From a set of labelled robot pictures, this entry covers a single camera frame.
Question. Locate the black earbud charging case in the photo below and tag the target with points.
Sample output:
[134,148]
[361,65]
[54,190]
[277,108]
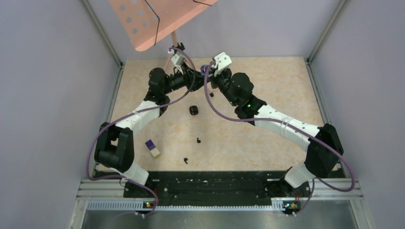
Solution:
[193,110]

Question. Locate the aluminium frame rail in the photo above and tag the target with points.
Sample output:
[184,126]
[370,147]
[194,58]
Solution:
[109,194]

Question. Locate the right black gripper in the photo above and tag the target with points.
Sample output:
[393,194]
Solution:
[213,79]

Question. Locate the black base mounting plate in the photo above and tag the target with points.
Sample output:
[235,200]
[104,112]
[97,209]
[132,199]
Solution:
[217,188]

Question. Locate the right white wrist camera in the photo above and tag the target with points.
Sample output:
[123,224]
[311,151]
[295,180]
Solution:
[221,61]

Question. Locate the purple earbud charging case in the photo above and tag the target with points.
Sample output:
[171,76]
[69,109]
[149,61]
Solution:
[204,68]

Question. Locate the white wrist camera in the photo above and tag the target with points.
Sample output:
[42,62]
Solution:
[221,61]
[177,58]

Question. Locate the purple white small box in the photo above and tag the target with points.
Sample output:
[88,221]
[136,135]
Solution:
[152,148]

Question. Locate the pink music stand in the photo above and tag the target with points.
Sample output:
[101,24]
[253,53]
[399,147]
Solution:
[149,21]

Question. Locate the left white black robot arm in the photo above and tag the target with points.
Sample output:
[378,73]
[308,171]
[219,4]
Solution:
[115,141]

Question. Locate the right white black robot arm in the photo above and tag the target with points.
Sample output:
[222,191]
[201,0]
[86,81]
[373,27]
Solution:
[321,143]

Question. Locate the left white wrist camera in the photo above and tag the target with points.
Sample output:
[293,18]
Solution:
[177,58]

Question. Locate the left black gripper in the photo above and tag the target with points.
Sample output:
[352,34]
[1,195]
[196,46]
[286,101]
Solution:
[193,80]

